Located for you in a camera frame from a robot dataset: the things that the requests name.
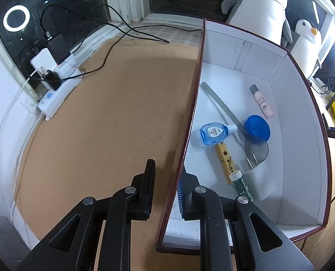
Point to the white power adapter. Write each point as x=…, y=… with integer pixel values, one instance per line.
x=44, y=58

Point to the black power adapter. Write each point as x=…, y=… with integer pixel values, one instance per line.
x=59, y=46

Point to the white charger adapter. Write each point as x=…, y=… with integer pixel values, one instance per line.
x=260, y=180

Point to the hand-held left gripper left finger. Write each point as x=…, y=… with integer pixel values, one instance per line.
x=148, y=200

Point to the blue round lid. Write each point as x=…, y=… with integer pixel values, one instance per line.
x=258, y=127

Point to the black plug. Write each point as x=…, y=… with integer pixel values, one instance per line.
x=53, y=80

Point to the white cardboard box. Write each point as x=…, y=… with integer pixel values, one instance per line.
x=229, y=73

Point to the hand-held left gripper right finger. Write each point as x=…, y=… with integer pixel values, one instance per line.
x=180, y=200

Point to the clear blue bottle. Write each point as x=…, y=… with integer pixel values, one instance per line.
x=211, y=132

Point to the large penguin plush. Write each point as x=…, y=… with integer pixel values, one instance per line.
x=255, y=19

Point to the wooden clothespin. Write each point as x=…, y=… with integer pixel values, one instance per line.
x=225, y=158

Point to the small penguin plush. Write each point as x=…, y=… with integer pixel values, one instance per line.
x=307, y=48

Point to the pink bottle with dark cap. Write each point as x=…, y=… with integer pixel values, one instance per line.
x=263, y=104

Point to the green tube with white cap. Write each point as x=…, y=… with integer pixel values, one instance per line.
x=242, y=187

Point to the white power strip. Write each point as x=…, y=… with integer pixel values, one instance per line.
x=54, y=101

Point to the white window frame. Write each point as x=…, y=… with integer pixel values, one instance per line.
x=122, y=0

